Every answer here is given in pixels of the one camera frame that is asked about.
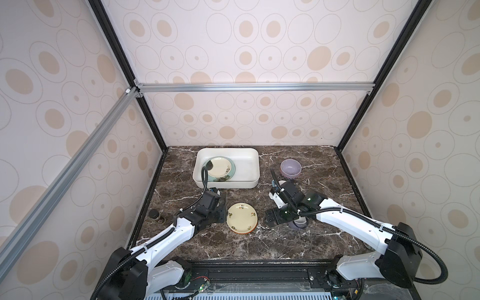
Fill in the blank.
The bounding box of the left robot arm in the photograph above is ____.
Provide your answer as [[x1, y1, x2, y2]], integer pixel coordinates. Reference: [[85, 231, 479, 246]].
[[91, 162, 227, 300]]

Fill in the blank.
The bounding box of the cream plate with dark rim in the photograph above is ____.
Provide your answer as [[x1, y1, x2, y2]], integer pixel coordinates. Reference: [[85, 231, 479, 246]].
[[205, 157, 233, 179]]

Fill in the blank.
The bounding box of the lavender bowl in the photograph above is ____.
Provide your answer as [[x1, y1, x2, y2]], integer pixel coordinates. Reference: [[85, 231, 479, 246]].
[[280, 159, 302, 180]]

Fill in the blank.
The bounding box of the light blue mug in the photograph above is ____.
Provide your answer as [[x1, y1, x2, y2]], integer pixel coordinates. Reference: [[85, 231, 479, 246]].
[[272, 180, 286, 190]]

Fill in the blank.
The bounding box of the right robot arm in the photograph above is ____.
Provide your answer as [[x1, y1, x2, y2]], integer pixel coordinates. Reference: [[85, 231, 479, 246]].
[[264, 172, 448, 288]]

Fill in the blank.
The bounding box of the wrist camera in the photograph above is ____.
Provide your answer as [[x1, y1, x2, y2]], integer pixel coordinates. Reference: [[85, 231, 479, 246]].
[[196, 188, 221, 216], [269, 180, 305, 208]]

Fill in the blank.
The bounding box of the horizontal aluminium bar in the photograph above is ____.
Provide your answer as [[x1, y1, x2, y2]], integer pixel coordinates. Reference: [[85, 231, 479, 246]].
[[127, 82, 375, 93]]

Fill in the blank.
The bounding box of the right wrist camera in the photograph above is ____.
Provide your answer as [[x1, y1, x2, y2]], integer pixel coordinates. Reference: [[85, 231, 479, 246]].
[[269, 180, 305, 208]]

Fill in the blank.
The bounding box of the small black knob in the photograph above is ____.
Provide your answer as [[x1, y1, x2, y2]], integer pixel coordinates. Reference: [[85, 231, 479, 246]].
[[147, 209, 160, 220]]

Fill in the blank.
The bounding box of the purple grey mug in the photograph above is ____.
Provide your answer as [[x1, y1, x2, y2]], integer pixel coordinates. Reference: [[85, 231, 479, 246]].
[[288, 217, 309, 230]]

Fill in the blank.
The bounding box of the white plastic bin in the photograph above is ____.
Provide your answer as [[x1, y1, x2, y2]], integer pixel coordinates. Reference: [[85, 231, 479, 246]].
[[192, 148, 260, 189]]

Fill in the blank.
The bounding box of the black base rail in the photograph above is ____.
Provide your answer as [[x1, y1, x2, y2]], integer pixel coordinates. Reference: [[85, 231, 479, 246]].
[[98, 260, 421, 300]]

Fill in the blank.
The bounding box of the diagonal aluminium bar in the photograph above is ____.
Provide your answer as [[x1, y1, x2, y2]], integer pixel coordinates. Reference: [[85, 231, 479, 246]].
[[1, 87, 140, 281]]

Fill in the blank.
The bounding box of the cream plate with flowers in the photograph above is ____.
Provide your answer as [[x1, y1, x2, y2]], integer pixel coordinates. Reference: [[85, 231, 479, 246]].
[[226, 202, 258, 235]]

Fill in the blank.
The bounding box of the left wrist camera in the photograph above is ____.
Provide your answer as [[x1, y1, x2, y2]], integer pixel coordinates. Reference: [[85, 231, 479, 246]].
[[196, 188, 221, 216]]

